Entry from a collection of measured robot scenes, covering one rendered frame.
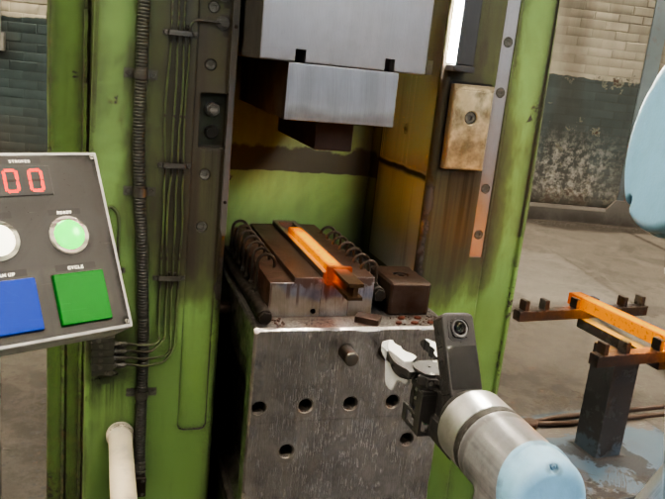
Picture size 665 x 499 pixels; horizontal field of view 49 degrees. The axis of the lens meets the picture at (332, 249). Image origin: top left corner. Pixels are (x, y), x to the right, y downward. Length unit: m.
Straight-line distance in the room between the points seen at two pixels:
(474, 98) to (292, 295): 0.54
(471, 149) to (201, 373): 0.71
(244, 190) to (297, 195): 0.13
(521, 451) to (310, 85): 0.73
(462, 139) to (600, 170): 6.59
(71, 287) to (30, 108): 6.41
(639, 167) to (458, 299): 1.20
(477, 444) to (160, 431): 0.88
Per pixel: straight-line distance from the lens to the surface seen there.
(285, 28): 1.25
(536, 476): 0.76
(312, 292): 1.34
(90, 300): 1.12
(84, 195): 1.17
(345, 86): 1.29
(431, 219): 1.54
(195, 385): 1.53
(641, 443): 1.62
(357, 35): 1.29
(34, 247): 1.12
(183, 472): 1.61
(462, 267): 1.61
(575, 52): 7.84
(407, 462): 1.50
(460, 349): 0.92
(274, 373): 1.32
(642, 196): 0.44
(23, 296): 1.09
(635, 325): 1.41
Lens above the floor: 1.37
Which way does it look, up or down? 14 degrees down
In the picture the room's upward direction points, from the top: 6 degrees clockwise
